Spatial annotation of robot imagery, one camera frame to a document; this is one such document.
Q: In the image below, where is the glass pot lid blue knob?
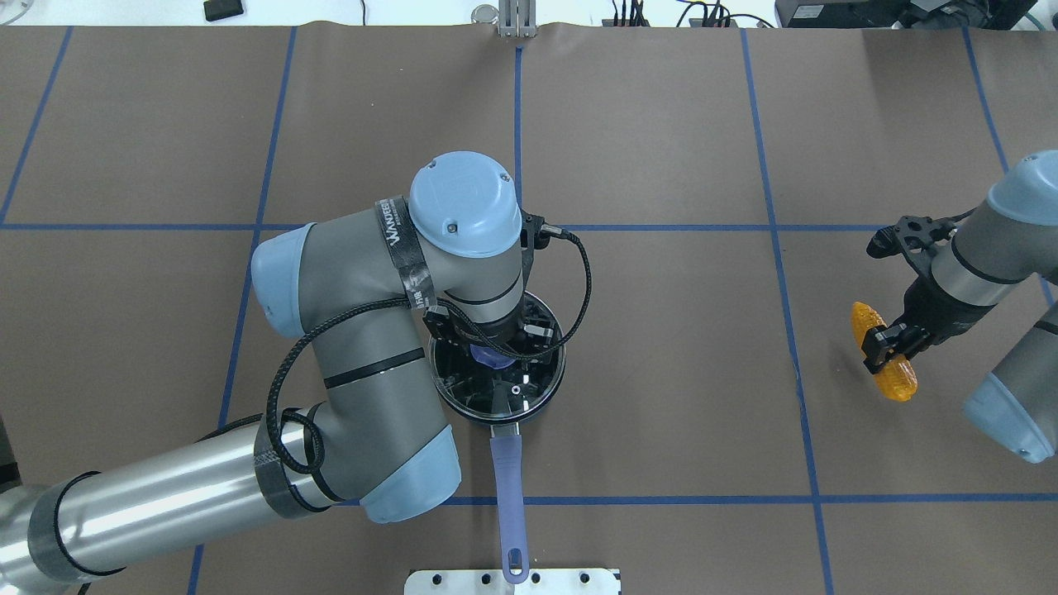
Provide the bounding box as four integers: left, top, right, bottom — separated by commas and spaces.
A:
428, 291, 568, 423

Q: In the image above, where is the dark blue saucepan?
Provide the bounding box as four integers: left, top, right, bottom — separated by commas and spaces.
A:
428, 291, 568, 585

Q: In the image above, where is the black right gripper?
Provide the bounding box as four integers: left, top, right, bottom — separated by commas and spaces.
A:
861, 281, 975, 375

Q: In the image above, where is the aluminium frame post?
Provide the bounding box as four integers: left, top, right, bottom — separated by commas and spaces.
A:
496, 0, 539, 38

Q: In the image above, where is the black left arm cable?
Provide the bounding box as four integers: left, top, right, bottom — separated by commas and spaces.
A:
265, 227, 594, 476

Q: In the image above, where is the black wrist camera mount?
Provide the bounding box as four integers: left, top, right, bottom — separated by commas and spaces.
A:
865, 216, 960, 275
519, 212, 571, 252

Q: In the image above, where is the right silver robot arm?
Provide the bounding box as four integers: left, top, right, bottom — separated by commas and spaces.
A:
850, 150, 1057, 464

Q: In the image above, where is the black power strip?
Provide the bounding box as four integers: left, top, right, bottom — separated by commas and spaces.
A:
601, 1, 737, 29

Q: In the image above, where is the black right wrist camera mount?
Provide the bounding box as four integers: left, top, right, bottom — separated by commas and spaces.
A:
865, 216, 960, 275

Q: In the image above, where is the yellow corn cob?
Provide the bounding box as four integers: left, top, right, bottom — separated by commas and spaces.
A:
850, 302, 918, 402

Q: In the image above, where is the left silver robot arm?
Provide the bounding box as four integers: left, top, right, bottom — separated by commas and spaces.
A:
2, 151, 574, 594

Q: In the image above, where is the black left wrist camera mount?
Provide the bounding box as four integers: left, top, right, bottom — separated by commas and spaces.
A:
519, 212, 571, 252

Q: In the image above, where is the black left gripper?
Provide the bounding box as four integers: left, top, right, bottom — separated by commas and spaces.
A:
423, 293, 557, 364

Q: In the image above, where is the black laptop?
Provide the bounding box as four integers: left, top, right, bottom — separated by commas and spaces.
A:
774, 1, 1037, 31

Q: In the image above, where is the black phone on table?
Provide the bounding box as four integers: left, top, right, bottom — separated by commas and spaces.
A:
202, 0, 245, 23

